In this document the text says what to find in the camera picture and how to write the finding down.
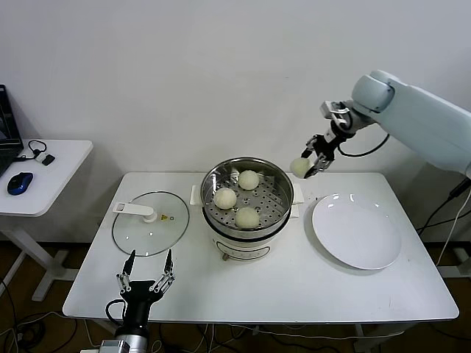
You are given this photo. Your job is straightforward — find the white round plate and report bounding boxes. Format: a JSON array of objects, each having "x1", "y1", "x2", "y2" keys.
[{"x1": 311, "y1": 193, "x2": 402, "y2": 271}]

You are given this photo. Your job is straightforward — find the glass lid with white handle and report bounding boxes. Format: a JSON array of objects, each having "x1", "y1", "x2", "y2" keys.
[{"x1": 112, "y1": 190, "x2": 191, "y2": 257}]

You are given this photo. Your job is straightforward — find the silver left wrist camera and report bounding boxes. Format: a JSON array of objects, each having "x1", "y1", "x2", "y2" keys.
[{"x1": 99, "y1": 339, "x2": 128, "y2": 353}]

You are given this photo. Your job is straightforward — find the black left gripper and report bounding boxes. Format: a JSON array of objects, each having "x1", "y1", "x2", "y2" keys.
[{"x1": 116, "y1": 249, "x2": 177, "y2": 328}]

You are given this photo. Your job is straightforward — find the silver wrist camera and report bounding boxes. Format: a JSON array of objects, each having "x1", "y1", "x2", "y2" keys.
[
  {"x1": 99, "y1": 339, "x2": 128, "y2": 353},
  {"x1": 319, "y1": 99, "x2": 351, "y2": 121}
]

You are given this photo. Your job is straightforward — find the black floor power cable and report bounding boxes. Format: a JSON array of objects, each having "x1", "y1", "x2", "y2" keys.
[{"x1": 415, "y1": 176, "x2": 471, "y2": 233}]

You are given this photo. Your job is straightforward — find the white electric cooking pot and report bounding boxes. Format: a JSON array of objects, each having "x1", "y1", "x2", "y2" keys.
[{"x1": 201, "y1": 204, "x2": 303, "y2": 263}]

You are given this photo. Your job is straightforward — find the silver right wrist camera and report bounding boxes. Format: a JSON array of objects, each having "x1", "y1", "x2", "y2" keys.
[{"x1": 319, "y1": 99, "x2": 351, "y2": 121}]

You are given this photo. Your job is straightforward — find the white steamed baozi bun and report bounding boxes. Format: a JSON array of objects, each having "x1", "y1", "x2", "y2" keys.
[
  {"x1": 234, "y1": 207, "x2": 261, "y2": 229},
  {"x1": 213, "y1": 188, "x2": 238, "y2": 210},
  {"x1": 238, "y1": 169, "x2": 260, "y2": 191},
  {"x1": 289, "y1": 157, "x2": 312, "y2": 179}
]

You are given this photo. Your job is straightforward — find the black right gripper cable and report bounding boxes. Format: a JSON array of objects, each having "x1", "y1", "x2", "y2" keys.
[{"x1": 337, "y1": 132, "x2": 391, "y2": 158}]

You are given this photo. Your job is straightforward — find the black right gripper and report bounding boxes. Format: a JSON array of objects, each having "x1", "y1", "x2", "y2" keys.
[{"x1": 300, "y1": 123, "x2": 354, "y2": 179}]

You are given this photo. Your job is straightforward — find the stainless steel steamer basket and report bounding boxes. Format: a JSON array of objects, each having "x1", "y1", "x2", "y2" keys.
[{"x1": 189, "y1": 157, "x2": 305, "y2": 238}]

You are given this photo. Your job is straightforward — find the white table base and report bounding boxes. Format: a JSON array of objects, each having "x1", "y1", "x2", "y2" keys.
[{"x1": 439, "y1": 246, "x2": 471, "y2": 279}]

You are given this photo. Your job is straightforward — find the white floor cable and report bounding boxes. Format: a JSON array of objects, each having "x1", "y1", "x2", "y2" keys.
[{"x1": 436, "y1": 198, "x2": 468, "y2": 266}]

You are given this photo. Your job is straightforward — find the blue computer mouse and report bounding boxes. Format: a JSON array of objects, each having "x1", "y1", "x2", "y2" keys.
[{"x1": 6, "y1": 171, "x2": 34, "y2": 196}]

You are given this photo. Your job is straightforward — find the black laptop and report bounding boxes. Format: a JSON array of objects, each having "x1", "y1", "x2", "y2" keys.
[{"x1": 0, "y1": 85, "x2": 25, "y2": 177}]

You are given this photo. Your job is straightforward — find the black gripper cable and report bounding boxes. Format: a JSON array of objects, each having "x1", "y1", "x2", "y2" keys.
[
  {"x1": 105, "y1": 298, "x2": 126, "y2": 325},
  {"x1": 337, "y1": 132, "x2": 391, "y2": 158}
]

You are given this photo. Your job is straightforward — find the white side table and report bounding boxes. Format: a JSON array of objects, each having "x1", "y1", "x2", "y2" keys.
[{"x1": 0, "y1": 139, "x2": 94, "y2": 303}]

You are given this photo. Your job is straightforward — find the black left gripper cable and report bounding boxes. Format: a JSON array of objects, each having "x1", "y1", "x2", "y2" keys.
[{"x1": 105, "y1": 298, "x2": 126, "y2": 325}]

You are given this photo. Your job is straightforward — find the black looped cable white plug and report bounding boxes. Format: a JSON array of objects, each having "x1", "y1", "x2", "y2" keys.
[{"x1": 14, "y1": 140, "x2": 48, "y2": 163}]

